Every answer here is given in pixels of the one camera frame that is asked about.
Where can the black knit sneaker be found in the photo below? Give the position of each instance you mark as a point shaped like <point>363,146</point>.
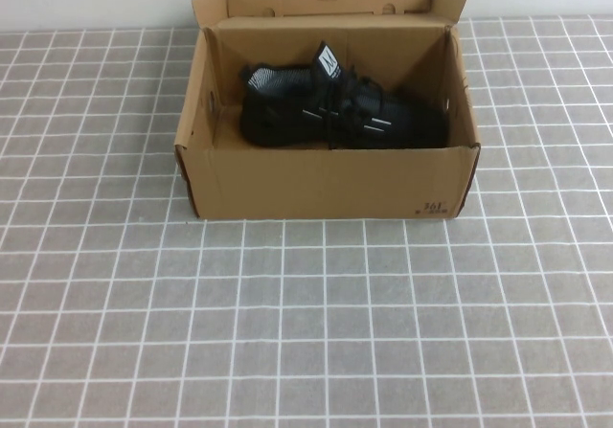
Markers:
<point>287,121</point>

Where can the brown cardboard shoe box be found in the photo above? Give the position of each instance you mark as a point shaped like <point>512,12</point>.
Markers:
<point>311,188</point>

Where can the grey white-checked tablecloth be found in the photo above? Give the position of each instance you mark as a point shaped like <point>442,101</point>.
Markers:
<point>335,327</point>

